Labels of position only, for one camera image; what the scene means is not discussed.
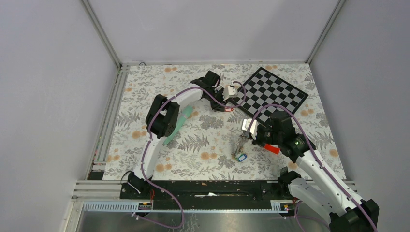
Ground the metal key holder plate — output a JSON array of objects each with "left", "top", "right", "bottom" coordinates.
[{"left": 233, "top": 136, "right": 247, "bottom": 159}]

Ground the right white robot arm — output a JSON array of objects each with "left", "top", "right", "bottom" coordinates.
[{"left": 238, "top": 111, "right": 380, "bottom": 232}]

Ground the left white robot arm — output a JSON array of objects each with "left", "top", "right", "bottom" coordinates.
[{"left": 125, "top": 71, "right": 238, "bottom": 199}]

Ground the red curved plastic piece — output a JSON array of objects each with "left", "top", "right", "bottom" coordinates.
[{"left": 264, "top": 144, "right": 280, "bottom": 155}]

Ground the mint green plastic stick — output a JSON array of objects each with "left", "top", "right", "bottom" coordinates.
[{"left": 163, "top": 106, "right": 193, "bottom": 145}]

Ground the black white checkerboard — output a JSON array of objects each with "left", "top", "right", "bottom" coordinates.
[{"left": 228, "top": 67, "right": 308, "bottom": 124}]

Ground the floral patterned table mat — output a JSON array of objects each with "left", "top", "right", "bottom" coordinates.
[{"left": 103, "top": 64, "right": 346, "bottom": 180}]

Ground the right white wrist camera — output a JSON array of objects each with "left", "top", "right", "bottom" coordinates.
[{"left": 241, "top": 118, "right": 258, "bottom": 139}]

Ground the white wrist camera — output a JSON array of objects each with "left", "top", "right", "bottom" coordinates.
[
  {"left": 223, "top": 85, "right": 238, "bottom": 101},
  {"left": 241, "top": 118, "right": 258, "bottom": 139}
]

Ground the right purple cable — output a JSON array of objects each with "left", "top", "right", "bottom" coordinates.
[{"left": 247, "top": 103, "right": 379, "bottom": 232}]

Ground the purple cable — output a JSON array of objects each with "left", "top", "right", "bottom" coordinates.
[
  {"left": 132, "top": 80, "right": 247, "bottom": 230},
  {"left": 247, "top": 103, "right": 379, "bottom": 232}
]

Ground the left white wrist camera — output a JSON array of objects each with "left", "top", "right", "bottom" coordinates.
[{"left": 223, "top": 85, "right": 238, "bottom": 101}]

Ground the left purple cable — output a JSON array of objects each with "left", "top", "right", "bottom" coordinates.
[{"left": 132, "top": 80, "right": 247, "bottom": 230}]

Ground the white slotted cable duct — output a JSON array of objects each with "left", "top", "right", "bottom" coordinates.
[{"left": 82, "top": 201, "right": 290, "bottom": 213}]

